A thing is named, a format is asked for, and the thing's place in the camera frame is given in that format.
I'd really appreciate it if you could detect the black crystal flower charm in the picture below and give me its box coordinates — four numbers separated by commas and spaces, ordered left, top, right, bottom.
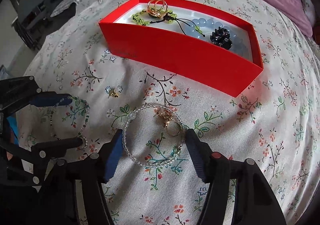
210, 27, 233, 50

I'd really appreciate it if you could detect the green bead bracelet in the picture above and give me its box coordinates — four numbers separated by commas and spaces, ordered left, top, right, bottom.
131, 9, 206, 38

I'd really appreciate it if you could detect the dark chair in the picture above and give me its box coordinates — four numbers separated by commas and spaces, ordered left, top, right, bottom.
11, 0, 64, 50

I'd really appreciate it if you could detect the red cardboard box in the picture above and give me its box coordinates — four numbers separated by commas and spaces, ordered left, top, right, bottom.
99, 0, 264, 97

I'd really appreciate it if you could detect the clear bead bracelet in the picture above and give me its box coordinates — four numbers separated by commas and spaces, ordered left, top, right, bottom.
121, 103, 186, 168

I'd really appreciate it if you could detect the gold wire ring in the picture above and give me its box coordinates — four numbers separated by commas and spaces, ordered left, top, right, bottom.
146, 0, 168, 18

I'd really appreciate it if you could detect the light blue bead bracelet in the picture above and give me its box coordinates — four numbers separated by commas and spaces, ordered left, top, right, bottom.
192, 18, 251, 57

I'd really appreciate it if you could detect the gold pearl earring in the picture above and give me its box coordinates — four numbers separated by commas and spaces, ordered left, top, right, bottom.
108, 88, 119, 98

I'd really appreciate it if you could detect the gold flower ring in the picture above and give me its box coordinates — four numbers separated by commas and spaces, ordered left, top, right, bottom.
157, 108, 182, 137

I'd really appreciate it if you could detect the multicolour seed bead bracelet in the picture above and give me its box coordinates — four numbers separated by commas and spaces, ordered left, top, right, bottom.
49, 97, 90, 151

